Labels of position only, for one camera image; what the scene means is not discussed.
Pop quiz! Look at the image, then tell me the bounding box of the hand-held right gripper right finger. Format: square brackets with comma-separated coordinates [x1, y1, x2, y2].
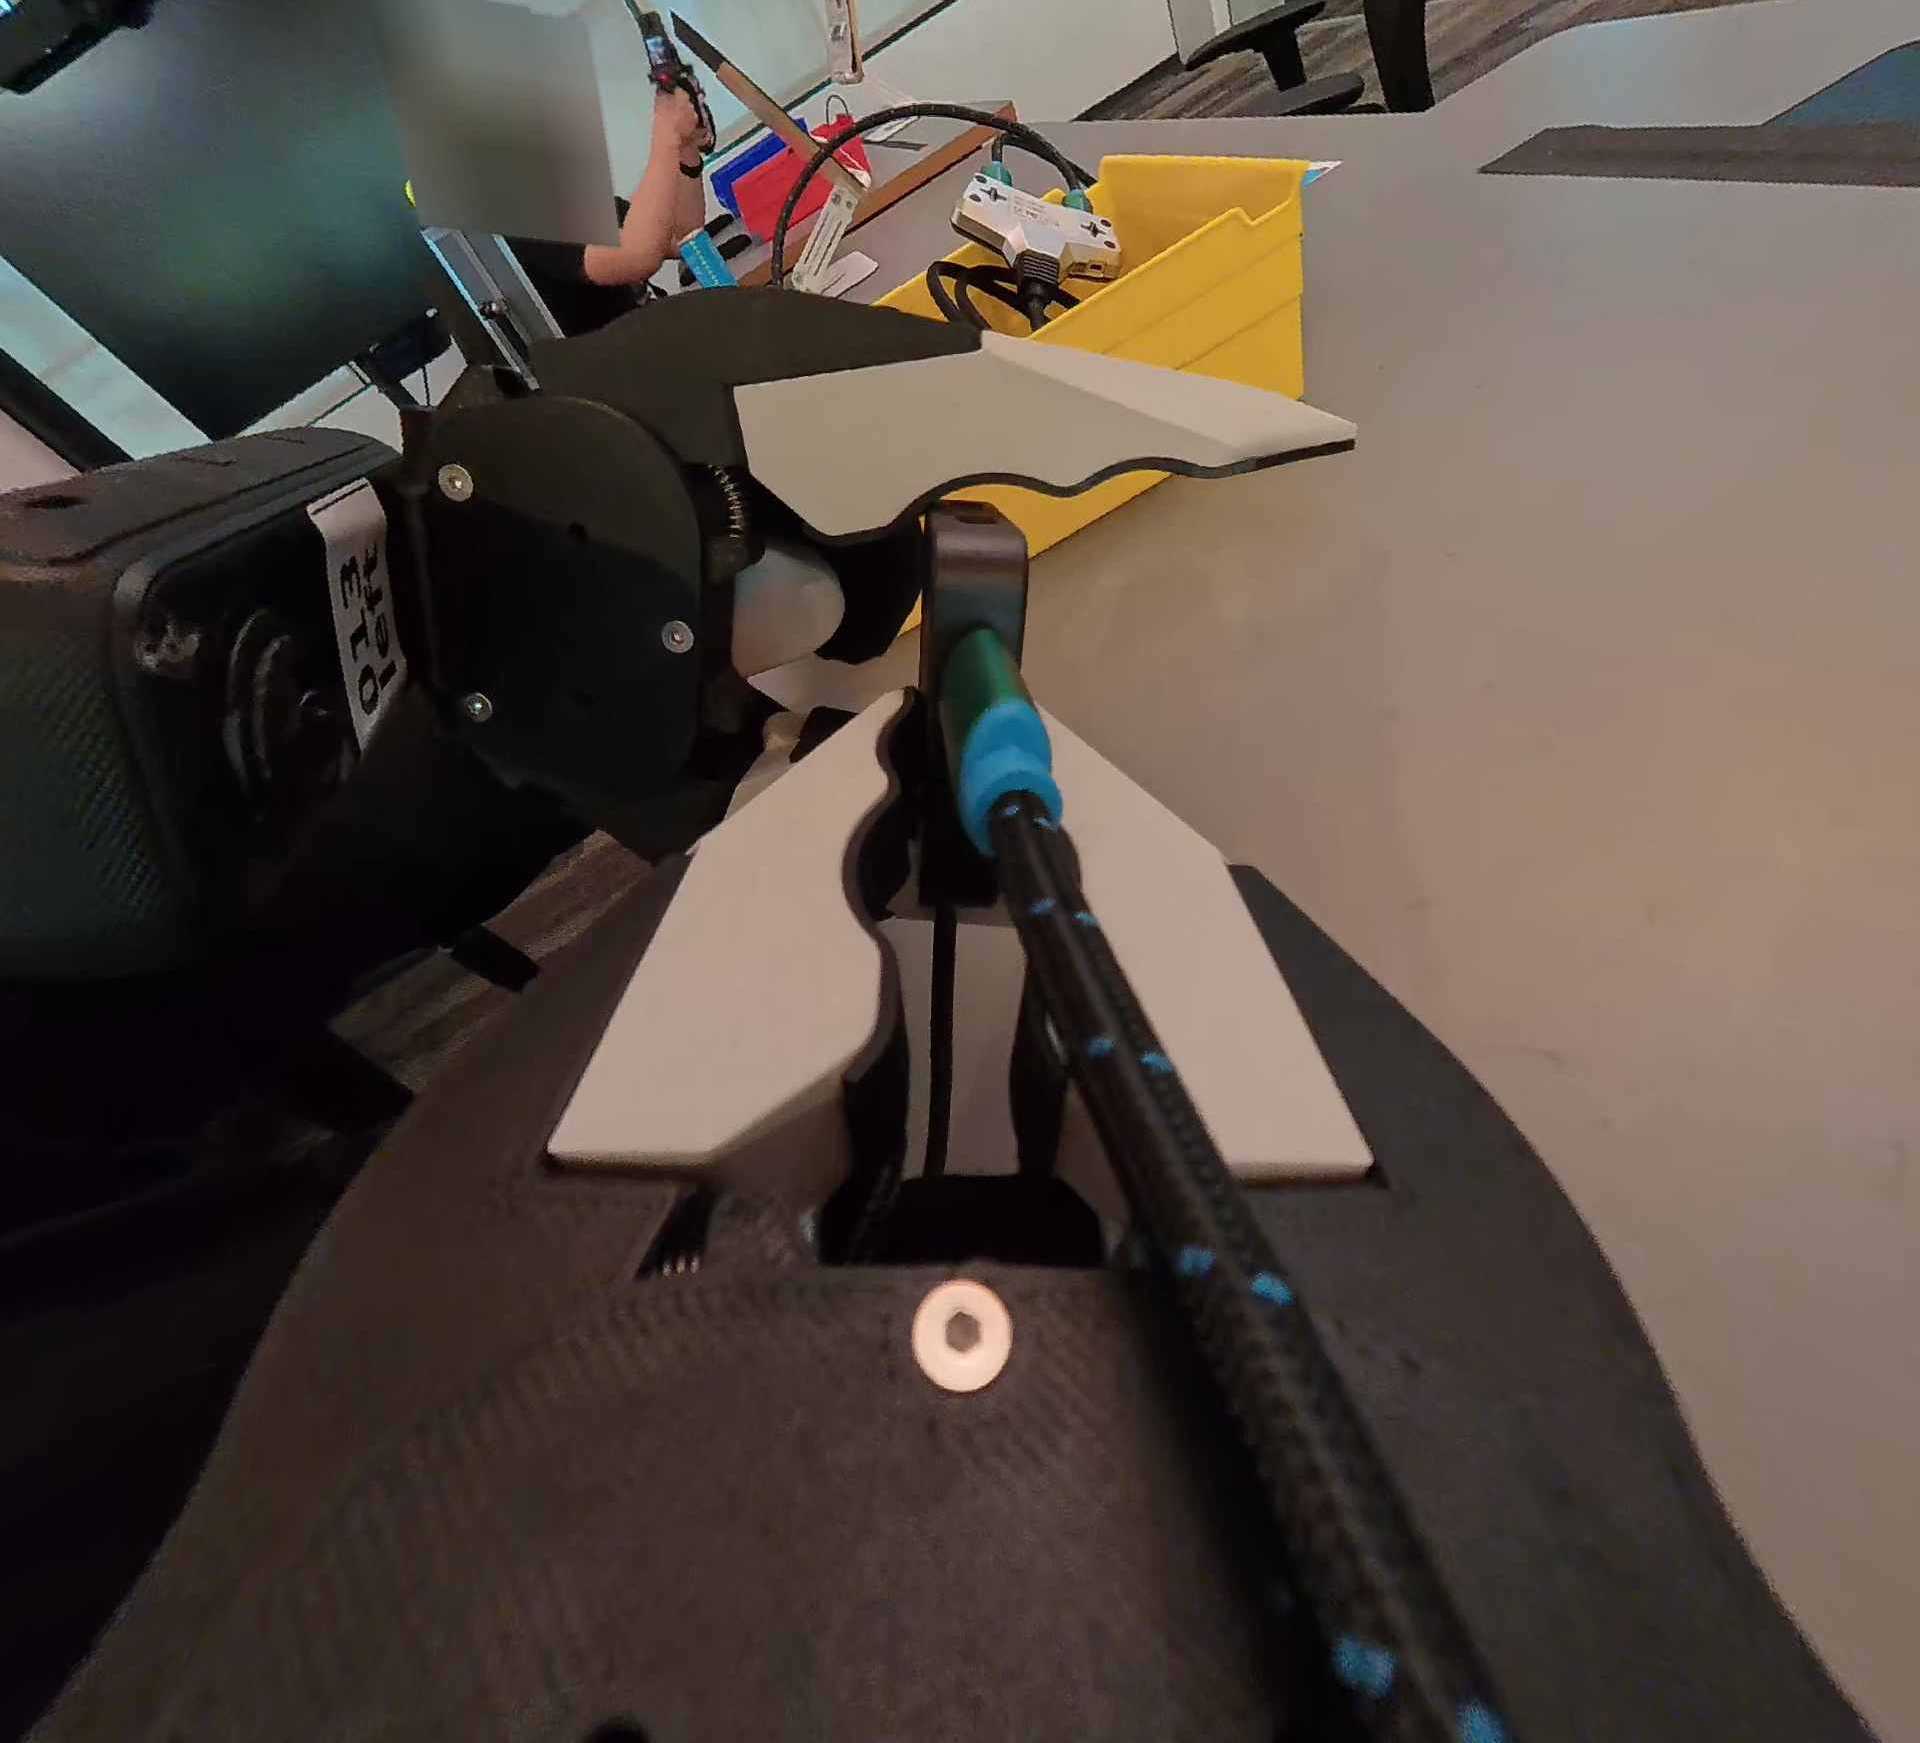
[1017, 719, 1376, 1233]

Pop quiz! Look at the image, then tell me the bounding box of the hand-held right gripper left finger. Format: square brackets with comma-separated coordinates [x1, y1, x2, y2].
[546, 687, 918, 1241]

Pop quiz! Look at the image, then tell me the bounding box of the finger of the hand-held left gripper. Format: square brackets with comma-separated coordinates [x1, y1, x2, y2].
[741, 653, 867, 774]
[732, 334, 1360, 542]

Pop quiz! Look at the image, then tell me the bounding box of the black adapter hub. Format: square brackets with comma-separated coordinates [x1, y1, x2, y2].
[918, 500, 1035, 913]

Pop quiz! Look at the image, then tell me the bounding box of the yellow plastic bin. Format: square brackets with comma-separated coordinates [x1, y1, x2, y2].
[874, 153, 1305, 562]

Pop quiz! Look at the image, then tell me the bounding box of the black braided hdmi cable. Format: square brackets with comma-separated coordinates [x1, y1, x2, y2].
[935, 626, 1516, 1743]

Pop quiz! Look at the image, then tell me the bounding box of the silver adapter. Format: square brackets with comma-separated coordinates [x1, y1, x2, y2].
[950, 163, 1127, 289]

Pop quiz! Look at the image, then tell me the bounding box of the wooden table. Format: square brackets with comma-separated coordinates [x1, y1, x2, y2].
[720, 97, 1021, 252]

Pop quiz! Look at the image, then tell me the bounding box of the small red bin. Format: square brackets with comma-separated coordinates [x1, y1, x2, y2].
[781, 115, 874, 193]

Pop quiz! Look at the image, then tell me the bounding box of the blue plastic bin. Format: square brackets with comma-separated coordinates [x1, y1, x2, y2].
[704, 139, 789, 217]

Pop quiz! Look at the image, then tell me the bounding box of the silver tilted stand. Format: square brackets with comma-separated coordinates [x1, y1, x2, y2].
[667, 12, 878, 295]

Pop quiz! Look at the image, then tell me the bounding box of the person's black clothing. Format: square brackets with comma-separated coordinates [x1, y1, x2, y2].
[0, 933, 420, 1743]

